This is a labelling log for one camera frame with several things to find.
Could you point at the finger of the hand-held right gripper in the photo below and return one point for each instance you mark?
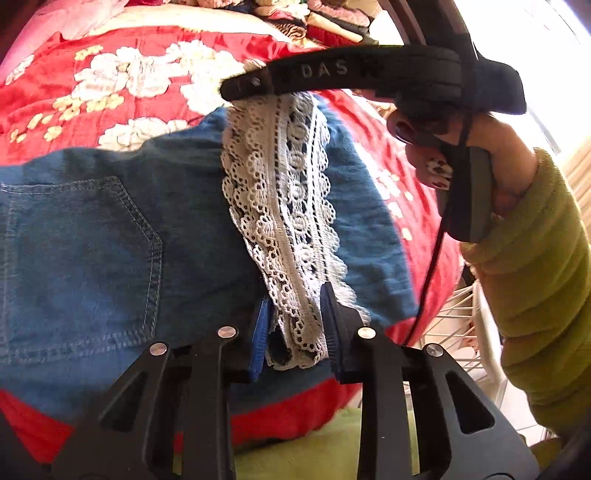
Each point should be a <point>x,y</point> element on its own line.
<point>247,84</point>

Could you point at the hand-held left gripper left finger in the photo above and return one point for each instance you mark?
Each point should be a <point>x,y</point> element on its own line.
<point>261,332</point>

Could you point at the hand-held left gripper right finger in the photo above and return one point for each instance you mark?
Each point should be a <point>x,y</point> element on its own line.
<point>330,318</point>

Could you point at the blue denim pants lace trim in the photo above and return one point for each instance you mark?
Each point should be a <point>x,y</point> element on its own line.
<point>115,258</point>

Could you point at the person's right forearm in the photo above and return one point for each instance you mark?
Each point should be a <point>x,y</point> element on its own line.
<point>540,286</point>

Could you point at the person's right hand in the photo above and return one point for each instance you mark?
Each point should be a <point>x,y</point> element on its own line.
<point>510,157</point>

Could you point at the pile of folded clothes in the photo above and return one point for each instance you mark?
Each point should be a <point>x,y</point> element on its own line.
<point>295,18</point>

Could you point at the red floral blanket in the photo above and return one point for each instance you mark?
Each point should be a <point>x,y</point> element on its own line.
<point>138,64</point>

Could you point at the pink quilt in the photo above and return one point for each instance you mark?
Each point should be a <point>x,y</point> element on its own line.
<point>55,27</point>

